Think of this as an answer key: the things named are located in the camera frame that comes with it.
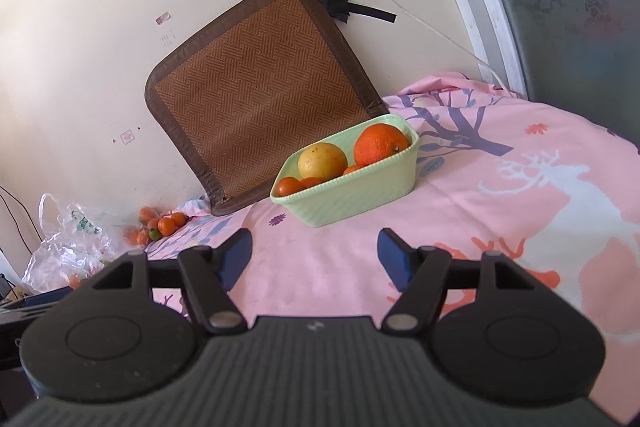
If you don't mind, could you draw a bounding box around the big navel orange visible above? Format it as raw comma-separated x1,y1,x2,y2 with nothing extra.
353,123,410,166

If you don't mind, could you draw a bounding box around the brown woven seat mat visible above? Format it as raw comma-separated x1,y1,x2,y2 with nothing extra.
144,0,391,217

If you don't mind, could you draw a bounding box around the yellow grapefruit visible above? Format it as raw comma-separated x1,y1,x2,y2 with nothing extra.
298,144,349,180

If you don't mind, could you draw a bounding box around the light green plastic basket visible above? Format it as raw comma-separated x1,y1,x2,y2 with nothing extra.
270,113,420,228

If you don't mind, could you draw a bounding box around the long white cable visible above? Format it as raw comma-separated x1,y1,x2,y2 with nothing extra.
287,0,513,96

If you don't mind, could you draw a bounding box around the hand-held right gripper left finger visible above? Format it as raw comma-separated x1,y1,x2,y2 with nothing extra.
75,228,253,335

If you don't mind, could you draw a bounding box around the clear plastic bag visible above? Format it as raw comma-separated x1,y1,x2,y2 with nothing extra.
22,193,128,293

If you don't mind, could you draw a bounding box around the pink printed blanket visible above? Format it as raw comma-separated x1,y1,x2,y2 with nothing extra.
142,73,640,410

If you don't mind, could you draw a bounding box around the thin black cable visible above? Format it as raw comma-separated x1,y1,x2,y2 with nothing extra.
0,183,45,244

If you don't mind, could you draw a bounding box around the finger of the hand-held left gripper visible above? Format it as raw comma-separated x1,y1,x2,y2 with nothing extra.
0,288,73,315

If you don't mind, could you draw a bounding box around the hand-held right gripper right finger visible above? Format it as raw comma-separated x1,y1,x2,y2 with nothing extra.
377,228,561,335

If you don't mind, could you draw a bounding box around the frosted glass window door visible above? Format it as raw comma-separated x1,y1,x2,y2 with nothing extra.
410,0,640,154

